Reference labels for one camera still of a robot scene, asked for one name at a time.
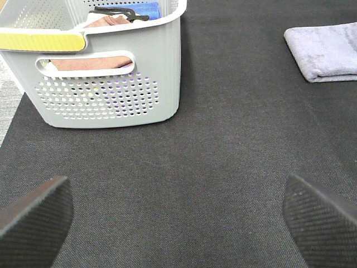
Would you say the dark grey table mat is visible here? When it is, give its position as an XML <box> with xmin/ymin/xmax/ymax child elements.
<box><xmin>1</xmin><ymin>1</ymin><xmax>356</xmax><ymax>267</ymax></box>

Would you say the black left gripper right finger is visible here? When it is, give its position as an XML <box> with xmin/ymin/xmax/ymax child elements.
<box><xmin>282</xmin><ymin>174</ymin><xmax>356</xmax><ymax>267</ymax></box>

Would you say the lavender towel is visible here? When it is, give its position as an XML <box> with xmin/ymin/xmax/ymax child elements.
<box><xmin>284</xmin><ymin>22</ymin><xmax>356</xmax><ymax>83</ymax></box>

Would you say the grey perforated laundry basket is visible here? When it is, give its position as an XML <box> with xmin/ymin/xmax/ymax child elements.
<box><xmin>1</xmin><ymin>1</ymin><xmax>187</xmax><ymax>128</ymax></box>

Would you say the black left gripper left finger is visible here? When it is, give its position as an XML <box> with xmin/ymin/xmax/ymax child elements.
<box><xmin>1</xmin><ymin>176</ymin><xmax>73</xmax><ymax>267</ymax></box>

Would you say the blue towel in basket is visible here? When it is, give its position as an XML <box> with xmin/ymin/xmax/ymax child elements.
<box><xmin>95</xmin><ymin>2</ymin><xmax>161</xmax><ymax>21</ymax></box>

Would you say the yellow tape strip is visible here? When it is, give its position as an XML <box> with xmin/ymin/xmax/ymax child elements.
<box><xmin>1</xmin><ymin>33</ymin><xmax>86</xmax><ymax>52</ymax></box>

